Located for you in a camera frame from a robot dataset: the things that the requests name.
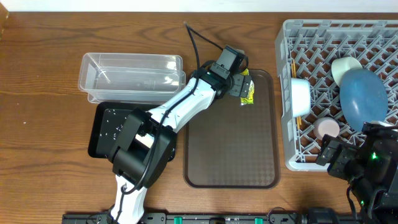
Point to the pile of white rice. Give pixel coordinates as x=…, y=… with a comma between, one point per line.
x=112, y=123

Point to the white pink paper cup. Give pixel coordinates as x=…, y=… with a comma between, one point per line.
x=326, y=125

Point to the large dark blue bowl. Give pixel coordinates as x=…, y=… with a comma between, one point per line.
x=363, y=98

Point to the yellow green snack wrapper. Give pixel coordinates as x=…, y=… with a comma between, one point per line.
x=249, y=100

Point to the clear plastic bin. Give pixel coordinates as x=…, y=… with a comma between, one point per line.
x=131, y=78

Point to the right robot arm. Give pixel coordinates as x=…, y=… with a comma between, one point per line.
x=369, y=169

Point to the small mint green bowl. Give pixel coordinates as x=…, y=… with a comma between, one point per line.
x=341, y=65

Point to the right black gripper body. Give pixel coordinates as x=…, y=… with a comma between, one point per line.
x=345, y=164

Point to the grey dishwasher rack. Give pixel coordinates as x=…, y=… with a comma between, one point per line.
x=310, y=46

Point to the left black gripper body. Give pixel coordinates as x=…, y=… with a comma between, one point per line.
x=240, y=84

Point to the brown plastic serving tray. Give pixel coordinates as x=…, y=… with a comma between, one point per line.
x=234, y=146

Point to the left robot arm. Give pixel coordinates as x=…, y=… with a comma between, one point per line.
x=133, y=176

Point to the black plastic bin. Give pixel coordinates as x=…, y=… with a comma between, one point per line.
x=125, y=125

